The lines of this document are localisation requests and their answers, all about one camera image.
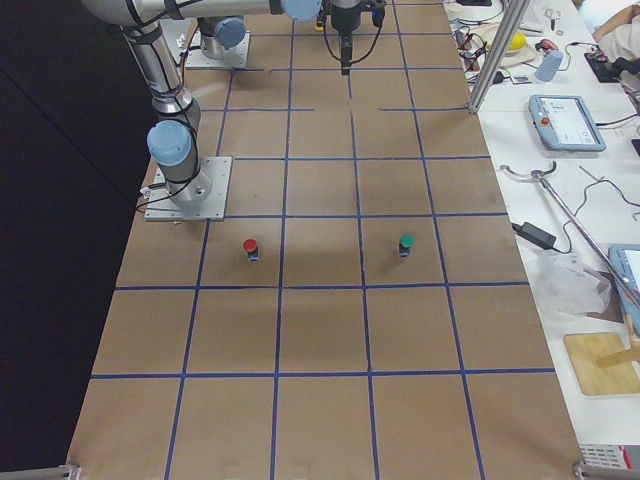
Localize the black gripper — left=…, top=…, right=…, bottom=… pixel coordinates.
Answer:
left=329, top=0, right=361, bottom=75

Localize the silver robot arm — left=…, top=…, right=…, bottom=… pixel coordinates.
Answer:
left=84, top=1, right=385, bottom=220
left=197, top=16, right=247, bottom=60

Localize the green push button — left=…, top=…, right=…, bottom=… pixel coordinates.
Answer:
left=398, top=234, right=415, bottom=257

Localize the beige tray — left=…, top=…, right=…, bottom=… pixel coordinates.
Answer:
left=475, top=23, right=538, bottom=68

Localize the yellow lemon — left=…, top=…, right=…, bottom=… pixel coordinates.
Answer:
left=508, top=33, right=527, bottom=51

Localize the light blue plastic cup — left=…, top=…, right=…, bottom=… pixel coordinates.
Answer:
left=534, top=50, right=564, bottom=83

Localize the metal reacher stick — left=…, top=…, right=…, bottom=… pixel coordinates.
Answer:
left=499, top=161, right=639, bottom=307

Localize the blue teach pendant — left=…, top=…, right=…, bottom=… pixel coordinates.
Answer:
left=528, top=94, right=606, bottom=152
left=608, top=244, right=640, bottom=334

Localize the black power adapter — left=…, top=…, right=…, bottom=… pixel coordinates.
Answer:
left=514, top=222, right=556, bottom=250

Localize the clear plastic bag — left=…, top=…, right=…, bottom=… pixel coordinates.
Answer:
left=532, top=251, right=612, bottom=314

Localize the wooden cutting board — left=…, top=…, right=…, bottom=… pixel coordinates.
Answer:
left=563, top=333, right=639, bottom=396

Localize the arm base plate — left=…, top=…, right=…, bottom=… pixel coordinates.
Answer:
left=144, top=157, right=232, bottom=221
left=186, top=32, right=251, bottom=70

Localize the aluminium frame post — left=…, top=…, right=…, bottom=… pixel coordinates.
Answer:
left=468, top=0, right=530, bottom=114

